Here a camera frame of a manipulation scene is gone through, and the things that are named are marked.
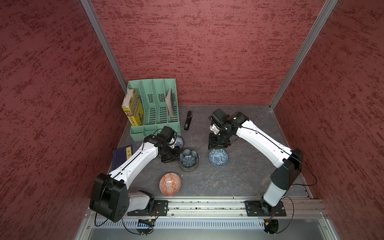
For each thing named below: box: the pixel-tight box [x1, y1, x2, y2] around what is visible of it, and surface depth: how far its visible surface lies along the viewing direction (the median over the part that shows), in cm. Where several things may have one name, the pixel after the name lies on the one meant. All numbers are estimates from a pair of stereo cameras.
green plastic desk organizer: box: [127, 78, 181, 142], surface depth 108 cm
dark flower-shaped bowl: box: [179, 149, 199, 167], surface depth 85 cm
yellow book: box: [121, 89, 144, 127], surface depth 93 cm
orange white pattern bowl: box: [159, 172, 182, 196], surface depth 81 cm
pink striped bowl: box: [178, 160, 199, 172], surface depth 81 cm
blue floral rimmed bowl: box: [174, 135, 185, 150], surface depth 99 cm
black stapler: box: [184, 110, 193, 131], surface depth 111 cm
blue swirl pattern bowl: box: [208, 148, 229, 167], surface depth 92 cm
